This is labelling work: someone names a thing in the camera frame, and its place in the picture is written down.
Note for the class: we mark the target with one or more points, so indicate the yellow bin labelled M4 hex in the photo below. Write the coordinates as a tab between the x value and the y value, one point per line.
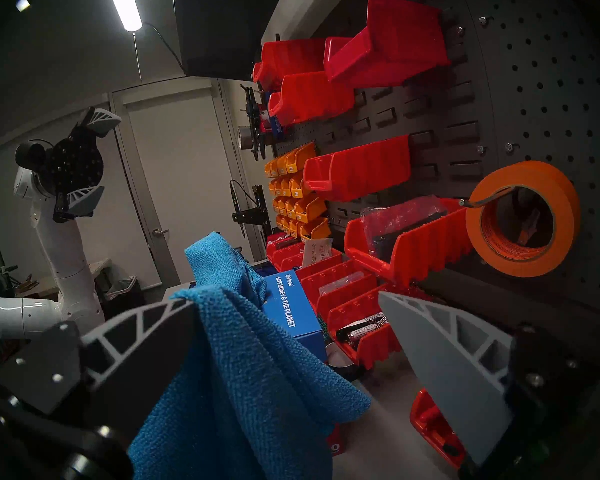
317	230

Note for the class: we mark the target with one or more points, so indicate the orange tape roll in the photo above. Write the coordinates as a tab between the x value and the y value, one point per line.
565	224

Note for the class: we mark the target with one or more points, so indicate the small square ceiling light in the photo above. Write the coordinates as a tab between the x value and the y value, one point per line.
22	4

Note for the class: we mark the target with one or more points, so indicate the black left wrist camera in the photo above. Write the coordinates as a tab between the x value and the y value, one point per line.
30	156

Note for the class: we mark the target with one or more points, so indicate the clear plastic bag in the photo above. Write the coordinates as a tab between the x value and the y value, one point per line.
400	224

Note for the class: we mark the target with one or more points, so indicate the yellow bin labelled M3-4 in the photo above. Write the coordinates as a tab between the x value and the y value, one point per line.
300	186

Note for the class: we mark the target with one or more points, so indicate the black metal stand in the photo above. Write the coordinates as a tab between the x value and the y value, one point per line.
252	214

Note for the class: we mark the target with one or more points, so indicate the yellow parts bin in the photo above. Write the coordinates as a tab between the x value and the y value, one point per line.
281	207
291	209
274	169
267	171
285	225
286	188
283	165
276	188

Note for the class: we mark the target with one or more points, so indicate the black tape roll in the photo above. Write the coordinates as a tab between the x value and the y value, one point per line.
342	366

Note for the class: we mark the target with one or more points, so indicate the dark red plastic bin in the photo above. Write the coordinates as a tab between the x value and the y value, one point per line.
390	44

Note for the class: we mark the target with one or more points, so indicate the yellow bin labelled M2.5-5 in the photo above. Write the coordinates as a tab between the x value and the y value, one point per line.
295	229

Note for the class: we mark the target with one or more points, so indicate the yellow bin labelled M3-6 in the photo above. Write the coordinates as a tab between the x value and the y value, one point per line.
310	211

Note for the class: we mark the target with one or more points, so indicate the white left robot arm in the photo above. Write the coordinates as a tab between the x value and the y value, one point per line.
65	264

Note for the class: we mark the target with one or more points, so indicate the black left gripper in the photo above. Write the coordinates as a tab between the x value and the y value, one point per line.
77	164

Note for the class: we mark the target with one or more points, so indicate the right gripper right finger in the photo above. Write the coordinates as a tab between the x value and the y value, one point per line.
450	379

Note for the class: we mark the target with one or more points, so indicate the red bin with plastic bag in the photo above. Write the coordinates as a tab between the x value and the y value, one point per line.
420	254

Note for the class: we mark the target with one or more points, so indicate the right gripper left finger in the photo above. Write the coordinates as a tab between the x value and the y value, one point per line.
140	364

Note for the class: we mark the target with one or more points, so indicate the blue shop towel box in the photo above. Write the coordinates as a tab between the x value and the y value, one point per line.
292	309

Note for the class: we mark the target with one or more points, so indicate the black overhead cabinet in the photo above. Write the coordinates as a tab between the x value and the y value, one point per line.
225	29

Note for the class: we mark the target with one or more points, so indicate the grey duct tape roll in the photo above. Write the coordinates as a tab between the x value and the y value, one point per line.
247	138

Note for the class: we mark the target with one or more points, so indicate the ceiling light bar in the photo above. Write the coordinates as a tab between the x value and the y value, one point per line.
125	6

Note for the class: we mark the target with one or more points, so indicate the grey door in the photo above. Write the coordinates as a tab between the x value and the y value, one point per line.
190	184

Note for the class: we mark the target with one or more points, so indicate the yellow bin labelled M3X6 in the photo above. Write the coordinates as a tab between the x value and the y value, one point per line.
300	159

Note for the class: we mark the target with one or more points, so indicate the white paper packet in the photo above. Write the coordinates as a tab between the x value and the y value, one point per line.
317	254

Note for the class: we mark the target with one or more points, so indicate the grey waste bin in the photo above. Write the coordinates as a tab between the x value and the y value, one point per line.
122	291

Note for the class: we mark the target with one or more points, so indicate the blue hand tool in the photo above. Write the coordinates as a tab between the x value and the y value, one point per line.
275	126

